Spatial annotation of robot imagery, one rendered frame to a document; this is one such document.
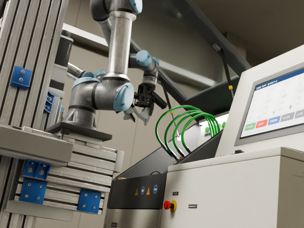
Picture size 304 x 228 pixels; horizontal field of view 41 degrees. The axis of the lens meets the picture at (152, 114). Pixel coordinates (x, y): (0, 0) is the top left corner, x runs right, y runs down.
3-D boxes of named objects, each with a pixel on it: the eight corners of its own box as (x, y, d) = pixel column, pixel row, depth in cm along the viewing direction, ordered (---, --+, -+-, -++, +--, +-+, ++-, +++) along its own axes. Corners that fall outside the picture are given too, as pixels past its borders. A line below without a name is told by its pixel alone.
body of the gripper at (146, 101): (133, 106, 209) (137, 85, 213) (148, 111, 213) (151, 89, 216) (140, 103, 203) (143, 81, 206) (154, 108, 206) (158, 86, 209)
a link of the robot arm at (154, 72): (143, 55, 213) (148, 62, 221) (140, 74, 210) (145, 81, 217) (157, 55, 210) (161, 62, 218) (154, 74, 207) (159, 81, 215)
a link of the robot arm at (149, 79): (153, 82, 217) (159, 78, 210) (151, 90, 216) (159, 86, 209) (140, 78, 214) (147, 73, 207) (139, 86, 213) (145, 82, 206)
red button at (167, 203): (161, 211, 167) (163, 198, 168) (169, 212, 168) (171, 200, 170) (167, 211, 162) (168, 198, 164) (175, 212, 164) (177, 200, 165)
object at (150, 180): (108, 207, 233) (113, 180, 237) (115, 209, 235) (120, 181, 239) (157, 208, 179) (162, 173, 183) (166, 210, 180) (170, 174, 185)
